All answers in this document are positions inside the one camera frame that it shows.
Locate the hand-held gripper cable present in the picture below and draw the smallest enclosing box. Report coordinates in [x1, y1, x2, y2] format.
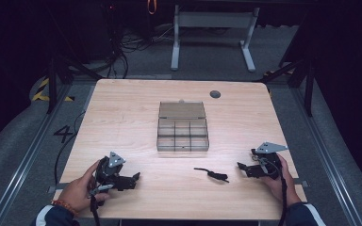
[277, 175, 289, 226]
[89, 195, 102, 226]

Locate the person's right hand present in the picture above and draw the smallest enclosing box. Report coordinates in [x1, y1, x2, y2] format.
[258, 153, 302, 207]

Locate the right hand-held gripper cable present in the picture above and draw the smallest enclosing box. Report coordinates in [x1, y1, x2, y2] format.
[277, 175, 289, 226]

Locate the white metal desk frame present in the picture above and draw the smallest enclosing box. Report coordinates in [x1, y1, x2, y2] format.
[170, 4, 261, 73]

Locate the left hand-held gripper cable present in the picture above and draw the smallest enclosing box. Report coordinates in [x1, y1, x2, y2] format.
[89, 195, 102, 226]

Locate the bundle of black cables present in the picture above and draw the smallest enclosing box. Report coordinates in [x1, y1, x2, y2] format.
[105, 3, 177, 79]

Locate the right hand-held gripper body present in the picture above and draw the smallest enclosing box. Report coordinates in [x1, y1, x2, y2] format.
[249, 141, 289, 181]

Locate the black hair tie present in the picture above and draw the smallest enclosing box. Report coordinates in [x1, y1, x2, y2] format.
[193, 167, 231, 184]

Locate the black floor cable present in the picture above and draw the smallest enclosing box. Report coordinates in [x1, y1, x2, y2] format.
[54, 109, 87, 186]

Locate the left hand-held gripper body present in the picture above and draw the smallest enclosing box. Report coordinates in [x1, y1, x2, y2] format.
[94, 151, 134, 193]

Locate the black metal stand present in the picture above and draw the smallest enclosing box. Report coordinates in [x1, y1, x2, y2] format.
[258, 57, 316, 118]
[45, 53, 105, 115]

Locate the clear plastic compartment box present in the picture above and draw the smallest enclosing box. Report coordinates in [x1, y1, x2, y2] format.
[156, 100, 210, 153]

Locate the person's left hand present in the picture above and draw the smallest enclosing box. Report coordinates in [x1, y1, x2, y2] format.
[58, 159, 111, 214]

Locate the orange bead bracelet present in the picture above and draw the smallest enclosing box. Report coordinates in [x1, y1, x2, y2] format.
[50, 200, 79, 218]

